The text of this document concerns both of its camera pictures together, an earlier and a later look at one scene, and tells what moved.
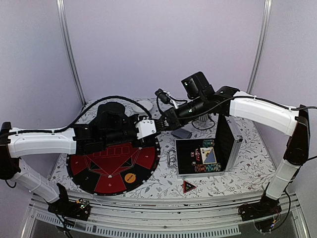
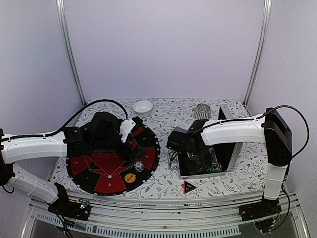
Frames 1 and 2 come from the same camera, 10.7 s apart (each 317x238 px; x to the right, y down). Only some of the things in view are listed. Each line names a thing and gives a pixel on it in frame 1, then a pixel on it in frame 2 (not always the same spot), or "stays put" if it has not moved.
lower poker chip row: (207, 168) stays put
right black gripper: (172, 118) to (193, 169)
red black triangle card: (187, 186) stays put
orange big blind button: (130, 177) stays put
